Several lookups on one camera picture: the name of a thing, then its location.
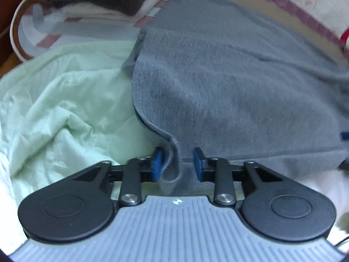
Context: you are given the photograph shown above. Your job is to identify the stack of clothes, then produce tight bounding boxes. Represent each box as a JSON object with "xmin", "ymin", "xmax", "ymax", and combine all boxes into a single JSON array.
[{"xmin": 41, "ymin": 0, "xmax": 176, "ymax": 24}]

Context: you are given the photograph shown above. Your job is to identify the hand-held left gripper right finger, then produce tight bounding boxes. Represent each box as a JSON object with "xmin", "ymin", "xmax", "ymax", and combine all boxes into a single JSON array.
[{"xmin": 192, "ymin": 147, "xmax": 283, "ymax": 207}]

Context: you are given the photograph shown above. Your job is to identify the light green garment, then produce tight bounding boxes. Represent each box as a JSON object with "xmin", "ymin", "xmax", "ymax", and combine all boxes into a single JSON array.
[{"xmin": 0, "ymin": 42, "xmax": 164, "ymax": 200}]

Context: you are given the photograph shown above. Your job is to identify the grey fleece garment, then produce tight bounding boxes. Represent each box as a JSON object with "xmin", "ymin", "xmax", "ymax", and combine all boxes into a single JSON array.
[{"xmin": 122, "ymin": 0, "xmax": 349, "ymax": 194}]

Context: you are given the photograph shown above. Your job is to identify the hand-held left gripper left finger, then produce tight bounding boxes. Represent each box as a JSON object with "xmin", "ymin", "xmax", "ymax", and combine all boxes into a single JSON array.
[{"xmin": 72, "ymin": 147, "xmax": 165, "ymax": 207}]

